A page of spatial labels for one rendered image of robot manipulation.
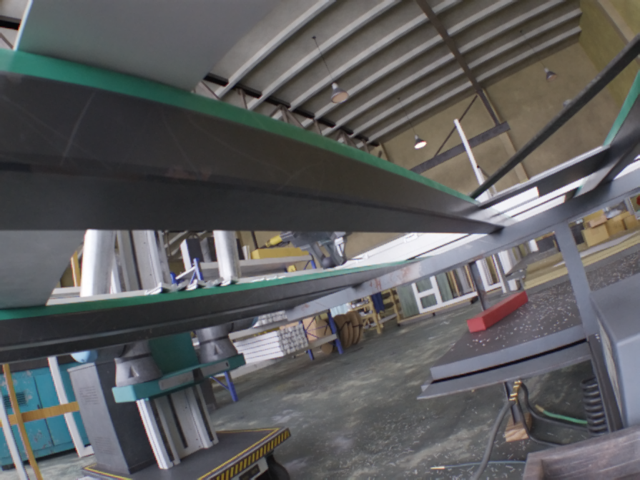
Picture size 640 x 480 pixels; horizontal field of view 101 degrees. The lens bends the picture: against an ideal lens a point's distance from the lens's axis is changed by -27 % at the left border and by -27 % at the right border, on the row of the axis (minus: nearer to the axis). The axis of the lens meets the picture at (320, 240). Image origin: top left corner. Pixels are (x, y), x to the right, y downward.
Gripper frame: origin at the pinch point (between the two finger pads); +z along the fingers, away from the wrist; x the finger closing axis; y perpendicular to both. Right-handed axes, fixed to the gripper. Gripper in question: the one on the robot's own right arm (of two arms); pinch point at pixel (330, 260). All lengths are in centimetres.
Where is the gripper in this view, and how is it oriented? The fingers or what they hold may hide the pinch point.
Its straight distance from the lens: 105.1
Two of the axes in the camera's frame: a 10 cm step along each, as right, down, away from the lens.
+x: -7.7, 2.3, 6.0
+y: 3.7, -6.0, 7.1
